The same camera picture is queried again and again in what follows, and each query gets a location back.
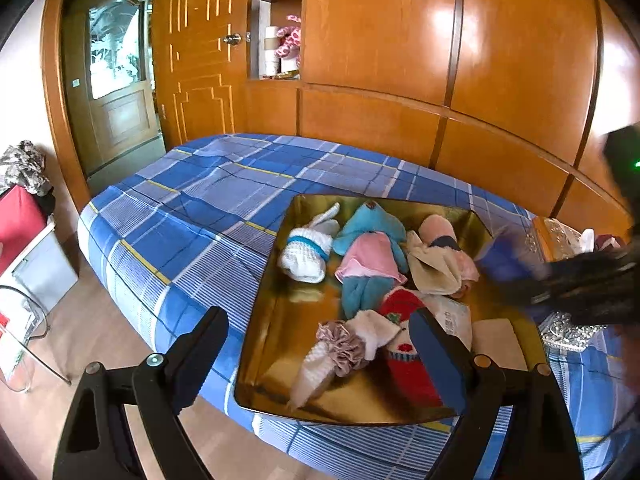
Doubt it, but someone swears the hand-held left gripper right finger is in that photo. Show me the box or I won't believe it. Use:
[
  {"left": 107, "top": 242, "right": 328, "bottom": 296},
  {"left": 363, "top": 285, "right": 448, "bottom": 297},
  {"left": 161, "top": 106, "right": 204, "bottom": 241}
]
[{"left": 407, "top": 307, "right": 586, "bottom": 480}]

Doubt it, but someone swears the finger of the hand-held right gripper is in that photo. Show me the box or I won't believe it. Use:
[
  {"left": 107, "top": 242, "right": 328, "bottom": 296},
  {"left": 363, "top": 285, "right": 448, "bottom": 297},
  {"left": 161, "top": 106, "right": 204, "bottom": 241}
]
[{"left": 475, "top": 236, "right": 552, "bottom": 307}]

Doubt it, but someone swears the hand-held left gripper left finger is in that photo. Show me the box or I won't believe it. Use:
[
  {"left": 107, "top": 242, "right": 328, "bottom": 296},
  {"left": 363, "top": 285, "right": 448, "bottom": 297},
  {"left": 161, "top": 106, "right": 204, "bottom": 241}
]
[{"left": 50, "top": 306, "right": 230, "bottom": 480}]

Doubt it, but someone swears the red knitted snowman sock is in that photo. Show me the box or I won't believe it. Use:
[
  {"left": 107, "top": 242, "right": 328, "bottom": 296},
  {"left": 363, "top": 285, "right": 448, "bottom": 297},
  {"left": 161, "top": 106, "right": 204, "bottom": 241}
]
[{"left": 377, "top": 287, "right": 458, "bottom": 409}]

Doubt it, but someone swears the beige cloth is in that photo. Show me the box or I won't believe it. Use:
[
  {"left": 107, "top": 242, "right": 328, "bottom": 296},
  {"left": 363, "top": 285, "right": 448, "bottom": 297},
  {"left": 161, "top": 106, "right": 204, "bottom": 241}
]
[{"left": 405, "top": 232, "right": 467, "bottom": 297}]

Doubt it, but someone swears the pink fluffy sock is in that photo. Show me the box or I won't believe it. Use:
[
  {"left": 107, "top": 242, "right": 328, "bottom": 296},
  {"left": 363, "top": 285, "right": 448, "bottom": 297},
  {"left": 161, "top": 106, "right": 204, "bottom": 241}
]
[{"left": 417, "top": 214, "right": 481, "bottom": 291}]

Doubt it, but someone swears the gold metal tray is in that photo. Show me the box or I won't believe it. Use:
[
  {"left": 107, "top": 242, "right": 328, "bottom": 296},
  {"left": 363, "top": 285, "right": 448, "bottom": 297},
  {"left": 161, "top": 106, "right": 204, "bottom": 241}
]
[{"left": 234, "top": 194, "right": 548, "bottom": 428}]

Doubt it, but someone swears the taupe satin scrunchie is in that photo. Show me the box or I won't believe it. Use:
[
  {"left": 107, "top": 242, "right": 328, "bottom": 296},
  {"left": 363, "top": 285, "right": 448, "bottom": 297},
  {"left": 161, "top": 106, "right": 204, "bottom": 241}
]
[{"left": 316, "top": 321, "right": 371, "bottom": 377}]

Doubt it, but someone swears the teal pink sock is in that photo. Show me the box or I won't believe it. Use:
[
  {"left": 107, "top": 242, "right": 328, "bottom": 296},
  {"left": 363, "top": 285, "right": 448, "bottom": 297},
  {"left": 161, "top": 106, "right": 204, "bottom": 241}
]
[{"left": 332, "top": 201, "right": 408, "bottom": 320}]

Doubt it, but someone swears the white blue-striped sock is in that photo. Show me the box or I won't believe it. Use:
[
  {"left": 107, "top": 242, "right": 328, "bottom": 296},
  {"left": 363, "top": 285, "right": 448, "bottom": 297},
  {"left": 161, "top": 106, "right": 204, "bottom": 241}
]
[{"left": 277, "top": 202, "right": 341, "bottom": 283}]

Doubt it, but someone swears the purple carton box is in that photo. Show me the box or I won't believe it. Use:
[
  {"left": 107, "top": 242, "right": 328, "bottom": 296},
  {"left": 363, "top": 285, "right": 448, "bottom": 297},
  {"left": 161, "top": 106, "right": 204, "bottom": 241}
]
[{"left": 592, "top": 232, "right": 628, "bottom": 254}]

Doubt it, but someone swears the embossed metallic tissue box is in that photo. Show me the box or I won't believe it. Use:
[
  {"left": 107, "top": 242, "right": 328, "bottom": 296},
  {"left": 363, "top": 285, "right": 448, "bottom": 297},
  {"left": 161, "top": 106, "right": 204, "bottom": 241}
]
[{"left": 530, "top": 216, "right": 608, "bottom": 352}]

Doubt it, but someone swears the blue plaid bed sheet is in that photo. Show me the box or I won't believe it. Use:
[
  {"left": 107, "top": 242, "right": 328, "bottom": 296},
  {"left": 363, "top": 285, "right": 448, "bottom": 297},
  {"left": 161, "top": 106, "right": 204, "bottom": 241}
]
[{"left": 77, "top": 132, "right": 640, "bottom": 480}]

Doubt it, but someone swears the white cabinet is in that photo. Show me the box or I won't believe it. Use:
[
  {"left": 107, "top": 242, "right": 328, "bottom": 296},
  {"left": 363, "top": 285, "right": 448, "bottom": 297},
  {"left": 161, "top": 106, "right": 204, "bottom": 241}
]
[{"left": 10, "top": 220, "right": 80, "bottom": 313}]

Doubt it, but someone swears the red box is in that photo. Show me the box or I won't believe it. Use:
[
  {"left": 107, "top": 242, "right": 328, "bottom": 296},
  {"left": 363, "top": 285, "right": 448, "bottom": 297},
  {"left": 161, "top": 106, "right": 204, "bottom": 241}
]
[{"left": 0, "top": 185, "right": 51, "bottom": 276}]

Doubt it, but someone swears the wooden door with frosted glass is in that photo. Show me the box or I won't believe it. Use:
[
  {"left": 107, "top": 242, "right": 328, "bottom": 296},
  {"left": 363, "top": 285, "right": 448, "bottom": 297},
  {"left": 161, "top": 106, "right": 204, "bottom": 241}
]
[{"left": 62, "top": 0, "right": 163, "bottom": 176}]

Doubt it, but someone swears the wooden wardrobe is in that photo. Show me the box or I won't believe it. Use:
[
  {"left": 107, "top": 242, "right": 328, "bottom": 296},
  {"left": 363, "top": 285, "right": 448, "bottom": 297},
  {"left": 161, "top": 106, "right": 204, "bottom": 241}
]
[{"left": 150, "top": 0, "right": 640, "bottom": 233}]

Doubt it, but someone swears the camouflage cloth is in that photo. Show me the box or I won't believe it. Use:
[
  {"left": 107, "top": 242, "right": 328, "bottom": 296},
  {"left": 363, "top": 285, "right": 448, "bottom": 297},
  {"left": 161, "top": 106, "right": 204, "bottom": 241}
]
[{"left": 0, "top": 140, "right": 53, "bottom": 196}]

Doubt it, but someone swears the pink plush toy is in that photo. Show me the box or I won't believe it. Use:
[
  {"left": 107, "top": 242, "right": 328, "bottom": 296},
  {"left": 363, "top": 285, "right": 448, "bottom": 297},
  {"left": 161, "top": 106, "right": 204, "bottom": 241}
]
[{"left": 274, "top": 14, "right": 302, "bottom": 61}]

